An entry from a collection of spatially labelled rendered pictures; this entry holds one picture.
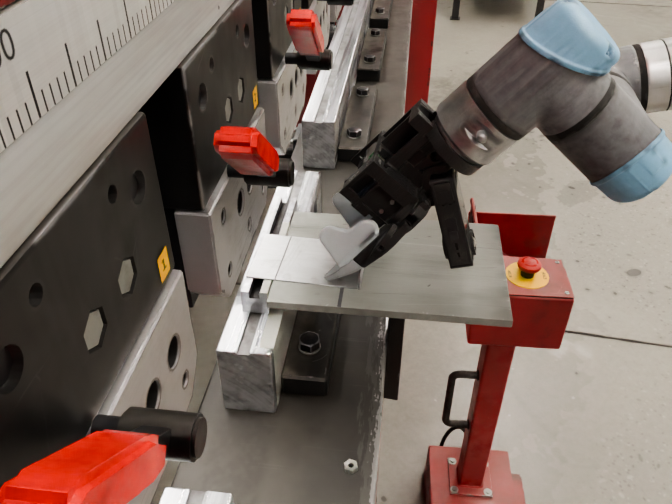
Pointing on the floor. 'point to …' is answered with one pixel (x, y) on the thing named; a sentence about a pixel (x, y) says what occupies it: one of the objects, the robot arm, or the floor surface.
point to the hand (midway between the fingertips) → (342, 259)
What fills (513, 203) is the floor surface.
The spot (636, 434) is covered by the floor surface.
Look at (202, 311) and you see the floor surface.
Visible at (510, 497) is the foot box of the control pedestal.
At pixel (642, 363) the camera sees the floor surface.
